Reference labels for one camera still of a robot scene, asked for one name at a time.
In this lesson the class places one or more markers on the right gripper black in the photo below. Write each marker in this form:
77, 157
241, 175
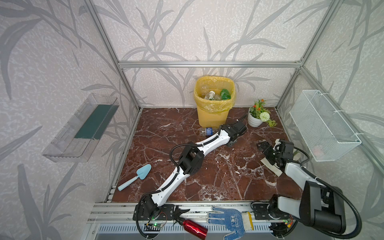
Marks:
267, 149

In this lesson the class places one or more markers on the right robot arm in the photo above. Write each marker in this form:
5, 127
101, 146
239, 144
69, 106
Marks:
322, 206

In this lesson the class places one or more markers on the clear ribbed bottle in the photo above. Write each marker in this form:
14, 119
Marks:
213, 96

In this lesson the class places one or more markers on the yellow trash bin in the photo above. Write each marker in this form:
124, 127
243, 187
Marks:
213, 113

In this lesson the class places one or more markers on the green bottle yellow cap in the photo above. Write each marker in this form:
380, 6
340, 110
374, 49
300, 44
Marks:
225, 95

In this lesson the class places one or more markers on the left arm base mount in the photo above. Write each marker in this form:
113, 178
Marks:
147, 210

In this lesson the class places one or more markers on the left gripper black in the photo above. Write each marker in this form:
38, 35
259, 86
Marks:
223, 130

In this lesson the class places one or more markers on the blue label bottle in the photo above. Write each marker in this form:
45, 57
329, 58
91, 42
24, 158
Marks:
207, 131

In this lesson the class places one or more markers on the yellow sponge pad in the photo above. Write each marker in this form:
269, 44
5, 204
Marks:
247, 221

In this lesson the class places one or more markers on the white wire mesh basket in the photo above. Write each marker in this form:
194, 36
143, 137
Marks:
326, 133

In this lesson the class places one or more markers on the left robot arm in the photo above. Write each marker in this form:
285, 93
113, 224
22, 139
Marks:
188, 159

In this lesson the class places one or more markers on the small circuit board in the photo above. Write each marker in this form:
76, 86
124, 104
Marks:
155, 227

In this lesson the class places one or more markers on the clear acrylic wall shelf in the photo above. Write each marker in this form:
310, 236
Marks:
80, 136

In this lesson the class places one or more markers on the red metal flask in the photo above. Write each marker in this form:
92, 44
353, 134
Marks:
188, 225

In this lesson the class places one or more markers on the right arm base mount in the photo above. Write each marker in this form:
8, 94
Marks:
264, 210

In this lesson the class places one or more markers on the potted plant white pot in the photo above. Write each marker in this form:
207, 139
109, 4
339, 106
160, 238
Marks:
258, 115

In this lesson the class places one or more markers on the blue dotted work glove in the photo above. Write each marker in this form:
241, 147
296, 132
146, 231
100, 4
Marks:
230, 218

